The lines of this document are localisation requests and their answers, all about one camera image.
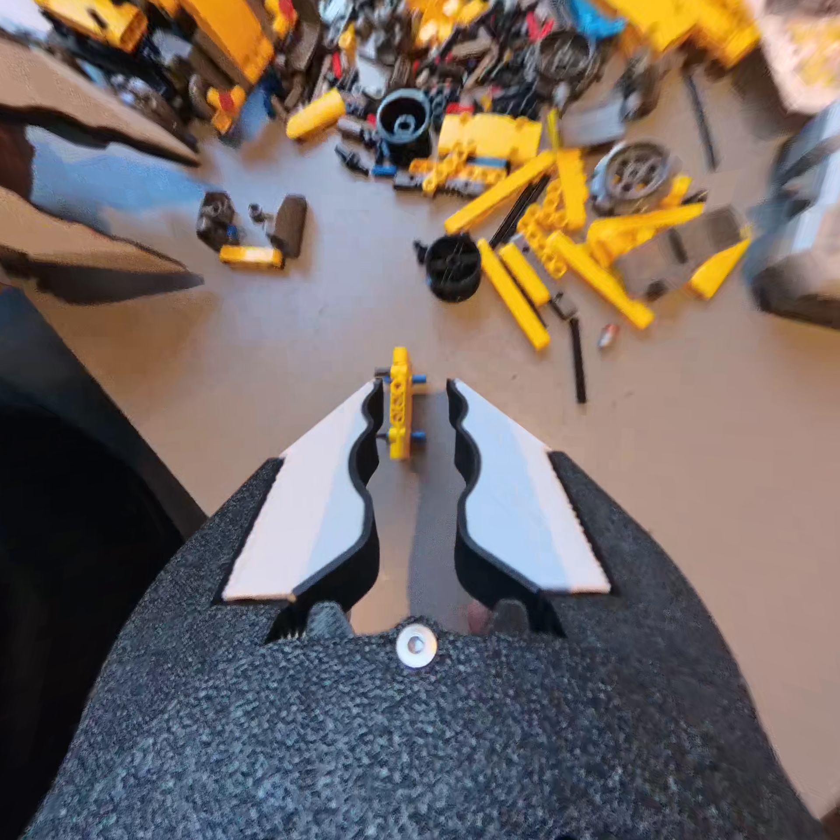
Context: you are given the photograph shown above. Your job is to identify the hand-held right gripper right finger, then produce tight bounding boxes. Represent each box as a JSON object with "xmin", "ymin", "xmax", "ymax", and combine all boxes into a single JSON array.
[{"xmin": 446, "ymin": 377, "xmax": 613, "ymax": 621}]

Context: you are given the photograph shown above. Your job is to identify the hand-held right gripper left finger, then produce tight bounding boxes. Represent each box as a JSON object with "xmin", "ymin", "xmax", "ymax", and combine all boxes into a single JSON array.
[{"xmin": 221, "ymin": 378, "xmax": 385, "ymax": 621}]

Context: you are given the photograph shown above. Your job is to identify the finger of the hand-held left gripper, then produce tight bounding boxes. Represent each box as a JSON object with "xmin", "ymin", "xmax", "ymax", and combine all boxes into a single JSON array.
[
  {"xmin": 0, "ymin": 36, "xmax": 202, "ymax": 166},
  {"xmin": 0, "ymin": 187, "xmax": 206, "ymax": 307}
]

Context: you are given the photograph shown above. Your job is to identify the yellow beam frame with pins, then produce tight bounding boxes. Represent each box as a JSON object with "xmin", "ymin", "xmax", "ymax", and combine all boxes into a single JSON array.
[{"xmin": 375, "ymin": 346, "xmax": 427, "ymax": 460}]

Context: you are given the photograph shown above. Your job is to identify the grey and yellow brick assembly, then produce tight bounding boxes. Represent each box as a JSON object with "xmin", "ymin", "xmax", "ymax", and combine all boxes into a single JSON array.
[{"xmin": 196, "ymin": 192, "xmax": 308, "ymax": 270}]

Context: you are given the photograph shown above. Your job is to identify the grey desk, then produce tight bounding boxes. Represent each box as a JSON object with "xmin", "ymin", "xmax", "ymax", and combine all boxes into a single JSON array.
[{"xmin": 0, "ymin": 26, "xmax": 840, "ymax": 821}]

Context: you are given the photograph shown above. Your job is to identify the person's dark clothing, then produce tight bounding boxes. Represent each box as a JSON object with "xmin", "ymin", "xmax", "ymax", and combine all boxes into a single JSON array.
[{"xmin": 0, "ymin": 289, "xmax": 207, "ymax": 840}]

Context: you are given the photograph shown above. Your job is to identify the yellow rounded panel piece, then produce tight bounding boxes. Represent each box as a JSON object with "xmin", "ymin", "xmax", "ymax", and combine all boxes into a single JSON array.
[{"xmin": 286, "ymin": 88, "xmax": 347, "ymax": 140}]

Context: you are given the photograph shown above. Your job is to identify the black spoked wheel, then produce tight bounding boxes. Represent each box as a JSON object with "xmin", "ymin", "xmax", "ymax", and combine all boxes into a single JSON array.
[{"xmin": 423, "ymin": 233, "xmax": 483, "ymax": 304}]

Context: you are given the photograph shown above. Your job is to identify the grey angled brick block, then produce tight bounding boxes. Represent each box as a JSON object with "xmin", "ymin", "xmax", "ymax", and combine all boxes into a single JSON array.
[{"xmin": 613, "ymin": 206, "xmax": 746, "ymax": 299}]

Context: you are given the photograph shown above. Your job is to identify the yellow wedge piece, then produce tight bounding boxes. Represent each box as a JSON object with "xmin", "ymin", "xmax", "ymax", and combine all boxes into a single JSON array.
[{"xmin": 688, "ymin": 238, "xmax": 752, "ymax": 301}]

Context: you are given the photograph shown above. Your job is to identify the black deep wheel rim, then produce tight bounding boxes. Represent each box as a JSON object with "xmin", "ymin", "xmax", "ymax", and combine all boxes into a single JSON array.
[{"xmin": 375, "ymin": 88, "xmax": 434, "ymax": 148}]

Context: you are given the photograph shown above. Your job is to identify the light grey wheel rim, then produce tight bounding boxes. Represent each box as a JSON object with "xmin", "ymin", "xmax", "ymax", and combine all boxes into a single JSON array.
[{"xmin": 591, "ymin": 141, "xmax": 673, "ymax": 214}]

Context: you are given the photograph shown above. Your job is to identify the grey battery box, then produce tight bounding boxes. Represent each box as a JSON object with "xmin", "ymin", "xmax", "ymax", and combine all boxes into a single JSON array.
[{"xmin": 745, "ymin": 101, "xmax": 840, "ymax": 329}]

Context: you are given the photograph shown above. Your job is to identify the pile of building brick pieces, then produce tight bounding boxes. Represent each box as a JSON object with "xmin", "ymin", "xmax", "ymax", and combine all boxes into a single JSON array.
[{"xmin": 282, "ymin": 0, "xmax": 762, "ymax": 352}]

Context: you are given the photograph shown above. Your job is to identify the dark grey wheel rim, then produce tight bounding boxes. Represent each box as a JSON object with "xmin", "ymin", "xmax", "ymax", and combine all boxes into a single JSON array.
[{"xmin": 538, "ymin": 29, "xmax": 595, "ymax": 83}]

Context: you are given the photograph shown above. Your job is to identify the blue curved panel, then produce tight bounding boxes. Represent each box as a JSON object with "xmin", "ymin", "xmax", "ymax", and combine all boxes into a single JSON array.
[{"xmin": 567, "ymin": 0, "xmax": 627, "ymax": 40}]

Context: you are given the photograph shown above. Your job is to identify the instruction booklet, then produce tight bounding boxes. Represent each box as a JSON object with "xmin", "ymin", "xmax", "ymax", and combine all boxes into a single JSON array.
[{"xmin": 755, "ymin": 0, "xmax": 840, "ymax": 112}]

